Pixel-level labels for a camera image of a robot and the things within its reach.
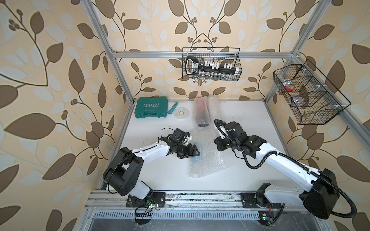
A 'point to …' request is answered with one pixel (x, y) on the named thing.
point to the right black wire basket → (312, 98)
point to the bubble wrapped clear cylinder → (213, 106)
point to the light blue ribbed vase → (197, 143)
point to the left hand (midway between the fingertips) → (194, 153)
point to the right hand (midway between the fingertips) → (214, 140)
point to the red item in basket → (289, 89)
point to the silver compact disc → (181, 112)
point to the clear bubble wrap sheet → (210, 160)
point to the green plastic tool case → (151, 107)
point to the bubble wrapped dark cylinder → (203, 111)
